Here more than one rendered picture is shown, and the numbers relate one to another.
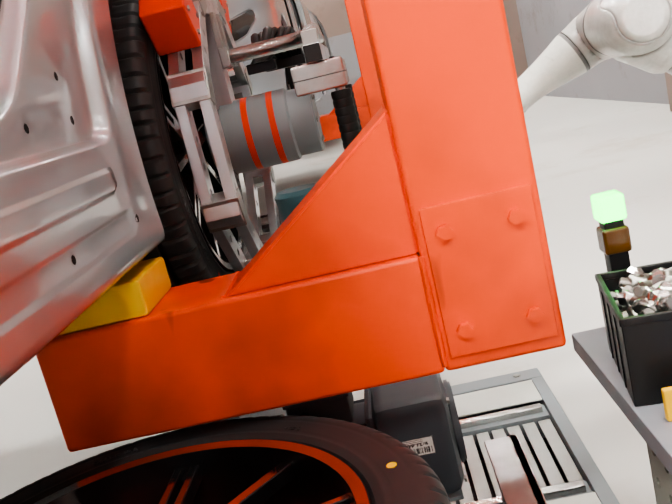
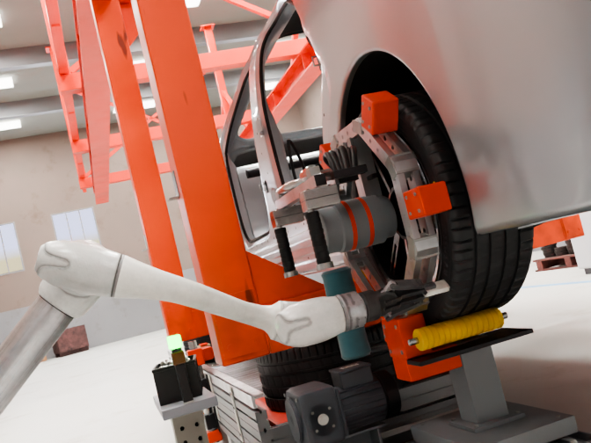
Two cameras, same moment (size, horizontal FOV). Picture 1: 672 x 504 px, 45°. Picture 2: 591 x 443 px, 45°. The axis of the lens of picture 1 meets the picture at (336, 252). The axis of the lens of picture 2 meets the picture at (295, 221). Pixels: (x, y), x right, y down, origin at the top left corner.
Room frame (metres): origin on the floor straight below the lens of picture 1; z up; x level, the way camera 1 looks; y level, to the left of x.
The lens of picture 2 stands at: (3.40, -0.76, 0.76)
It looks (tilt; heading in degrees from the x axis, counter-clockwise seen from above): 4 degrees up; 160
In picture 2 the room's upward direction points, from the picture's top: 14 degrees counter-clockwise
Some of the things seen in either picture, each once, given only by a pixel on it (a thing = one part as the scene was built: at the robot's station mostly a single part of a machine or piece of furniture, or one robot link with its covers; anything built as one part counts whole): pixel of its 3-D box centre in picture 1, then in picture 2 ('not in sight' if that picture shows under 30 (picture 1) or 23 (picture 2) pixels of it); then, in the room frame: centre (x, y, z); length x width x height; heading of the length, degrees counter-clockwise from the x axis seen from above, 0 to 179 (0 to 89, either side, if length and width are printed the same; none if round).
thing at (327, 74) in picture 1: (319, 75); (287, 215); (1.41, -0.04, 0.93); 0.09 x 0.05 x 0.05; 86
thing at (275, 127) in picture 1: (265, 130); (353, 224); (1.59, 0.08, 0.85); 0.21 x 0.14 x 0.14; 86
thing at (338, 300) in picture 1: (230, 276); (324, 284); (1.09, 0.15, 0.69); 0.52 x 0.17 x 0.35; 86
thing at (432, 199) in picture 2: not in sight; (426, 200); (1.91, 0.13, 0.85); 0.09 x 0.08 x 0.07; 176
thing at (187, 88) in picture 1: (230, 138); (376, 218); (1.60, 0.15, 0.85); 0.54 x 0.07 x 0.54; 176
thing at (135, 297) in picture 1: (108, 294); not in sight; (1.10, 0.32, 0.71); 0.14 x 0.14 x 0.05; 86
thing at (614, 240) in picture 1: (613, 238); (178, 358); (1.17, -0.41, 0.59); 0.04 x 0.04 x 0.04; 86
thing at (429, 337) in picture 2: not in sight; (458, 328); (1.73, 0.24, 0.51); 0.29 x 0.06 x 0.06; 86
